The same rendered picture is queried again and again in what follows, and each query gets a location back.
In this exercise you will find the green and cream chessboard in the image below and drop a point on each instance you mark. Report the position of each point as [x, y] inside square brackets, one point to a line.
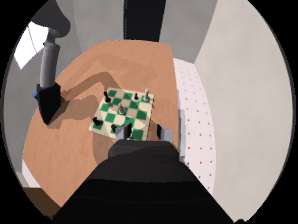
[137, 112]

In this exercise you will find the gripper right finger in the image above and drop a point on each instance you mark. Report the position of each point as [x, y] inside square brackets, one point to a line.
[164, 134]

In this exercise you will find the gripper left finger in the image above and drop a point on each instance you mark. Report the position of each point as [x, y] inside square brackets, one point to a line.
[124, 132]

